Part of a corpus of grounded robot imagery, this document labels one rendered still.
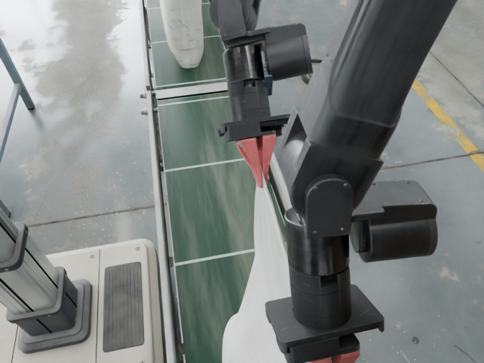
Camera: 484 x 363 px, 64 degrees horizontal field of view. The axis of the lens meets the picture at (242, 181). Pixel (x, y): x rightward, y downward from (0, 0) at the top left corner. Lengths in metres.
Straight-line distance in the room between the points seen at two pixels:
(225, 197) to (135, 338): 0.56
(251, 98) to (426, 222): 0.30
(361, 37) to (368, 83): 0.03
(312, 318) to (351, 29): 0.25
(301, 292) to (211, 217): 1.03
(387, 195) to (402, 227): 0.03
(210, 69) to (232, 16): 1.51
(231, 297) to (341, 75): 1.03
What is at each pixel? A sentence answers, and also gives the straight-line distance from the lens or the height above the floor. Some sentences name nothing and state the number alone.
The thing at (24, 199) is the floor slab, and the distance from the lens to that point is 2.19.
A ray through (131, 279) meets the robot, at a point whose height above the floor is 0.26.
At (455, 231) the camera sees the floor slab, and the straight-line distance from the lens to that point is 2.05.
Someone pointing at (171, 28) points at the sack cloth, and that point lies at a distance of 2.02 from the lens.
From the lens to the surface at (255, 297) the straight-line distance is 0.71.
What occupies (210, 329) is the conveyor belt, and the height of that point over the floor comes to 0.38.
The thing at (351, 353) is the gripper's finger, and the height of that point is 1.13.
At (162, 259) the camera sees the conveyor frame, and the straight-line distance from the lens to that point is 1.27.
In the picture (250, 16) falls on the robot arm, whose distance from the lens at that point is 0.58.
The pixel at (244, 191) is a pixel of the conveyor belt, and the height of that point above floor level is 0.38.
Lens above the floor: 1.50
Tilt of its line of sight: 49 degrees down
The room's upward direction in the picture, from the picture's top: straight up
